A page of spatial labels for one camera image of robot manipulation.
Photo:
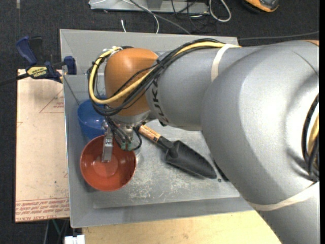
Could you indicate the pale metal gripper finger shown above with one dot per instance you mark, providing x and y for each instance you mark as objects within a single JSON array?
[{"x": 107, "y": 152}]

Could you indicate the red bowl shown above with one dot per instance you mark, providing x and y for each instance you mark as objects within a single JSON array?
[{"x": 101, "y": 174}]

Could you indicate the blue bowl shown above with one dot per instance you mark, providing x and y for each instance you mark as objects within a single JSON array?
[{"x": 89, "y": 118}]

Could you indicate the grey metal bin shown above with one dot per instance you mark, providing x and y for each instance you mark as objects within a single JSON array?
[{"x": 152, "y": 187}]

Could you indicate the brown cardboard board, red print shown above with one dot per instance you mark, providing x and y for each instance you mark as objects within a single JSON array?
[{"x": 40, "y": 149}]

